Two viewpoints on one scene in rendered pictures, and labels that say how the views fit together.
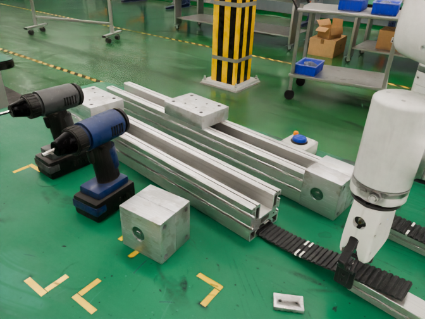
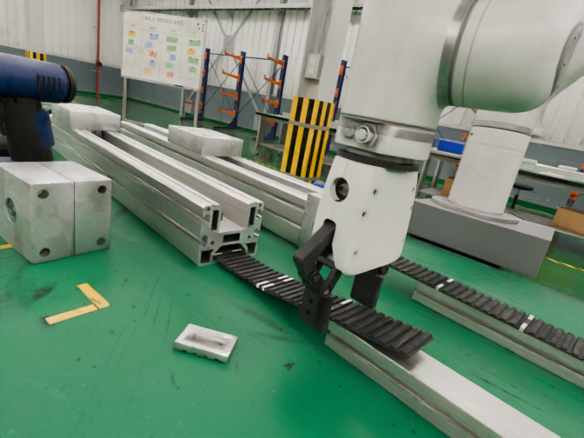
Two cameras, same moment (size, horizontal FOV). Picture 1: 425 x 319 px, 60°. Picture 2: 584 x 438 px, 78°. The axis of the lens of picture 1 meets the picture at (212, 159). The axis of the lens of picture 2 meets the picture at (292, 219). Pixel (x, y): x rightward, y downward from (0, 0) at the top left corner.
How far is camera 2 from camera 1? 38 cm
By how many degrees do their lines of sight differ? 12
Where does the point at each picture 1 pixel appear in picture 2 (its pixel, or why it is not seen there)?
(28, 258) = not seen: outside the picture
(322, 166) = not seen: hidden behind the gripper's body
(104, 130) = (23, 72)
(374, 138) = (370, 14)
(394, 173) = (401, 76)
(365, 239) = (348, 220)
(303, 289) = (247, 331)
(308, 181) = (311, 210)
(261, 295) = (168, 326)
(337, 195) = not seen: hidden behind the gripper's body
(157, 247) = (28, 229)
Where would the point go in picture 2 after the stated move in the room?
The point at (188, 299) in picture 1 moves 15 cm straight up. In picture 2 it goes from (30, 309) to (23, 149)
